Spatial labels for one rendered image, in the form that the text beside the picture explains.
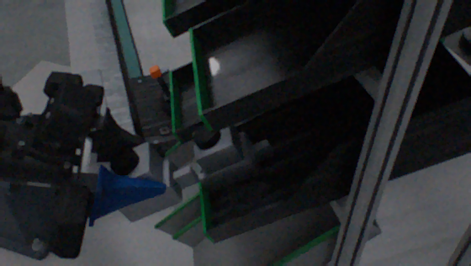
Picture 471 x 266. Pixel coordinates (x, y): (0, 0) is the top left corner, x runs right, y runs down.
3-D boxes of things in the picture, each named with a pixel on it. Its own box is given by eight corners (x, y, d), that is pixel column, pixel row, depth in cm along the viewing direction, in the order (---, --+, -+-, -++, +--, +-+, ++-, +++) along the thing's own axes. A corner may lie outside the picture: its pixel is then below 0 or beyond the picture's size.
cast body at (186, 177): (131, 224, 50) (92, 187, 46) (132, 192, 54) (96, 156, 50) (200, 194, 49) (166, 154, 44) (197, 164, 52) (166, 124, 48)
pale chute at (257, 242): (200, 337, 61) (175, 328, 59) (193, 246, 71) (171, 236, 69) (383, 233, 50) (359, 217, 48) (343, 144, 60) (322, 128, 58)
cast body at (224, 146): (210, 194, 53) (179, 160, 49) (207, 166, 56) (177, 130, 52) (277, 167, 51) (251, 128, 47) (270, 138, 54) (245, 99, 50)
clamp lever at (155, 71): (165, 99, 96) (150, 73, 91) (163, 93, 98) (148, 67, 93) (181, 92, 96) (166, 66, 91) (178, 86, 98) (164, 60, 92)
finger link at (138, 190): (87, 229, 44) (97, 187, 41) (91, 199, 47) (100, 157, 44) (160, 236, 46) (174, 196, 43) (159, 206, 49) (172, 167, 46)
